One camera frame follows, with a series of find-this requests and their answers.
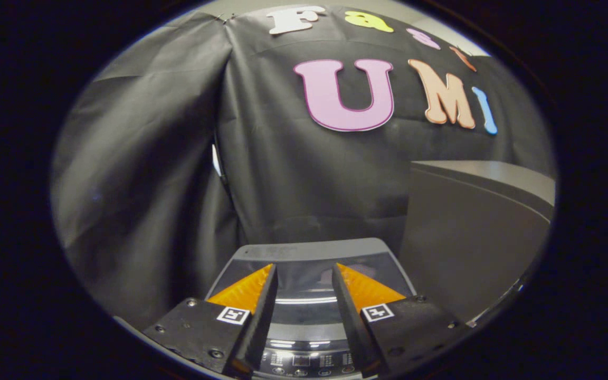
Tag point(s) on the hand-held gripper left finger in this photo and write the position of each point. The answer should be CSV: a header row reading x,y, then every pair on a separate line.
x,y
259,322

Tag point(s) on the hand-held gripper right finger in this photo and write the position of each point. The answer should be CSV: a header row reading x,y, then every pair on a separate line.
x,y
351,322

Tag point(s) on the beige cabinet with dark top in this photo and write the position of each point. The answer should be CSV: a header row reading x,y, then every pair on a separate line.
x,y
467,237

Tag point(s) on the black backdrop cloth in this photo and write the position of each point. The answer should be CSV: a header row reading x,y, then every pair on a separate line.
x,y
293,174

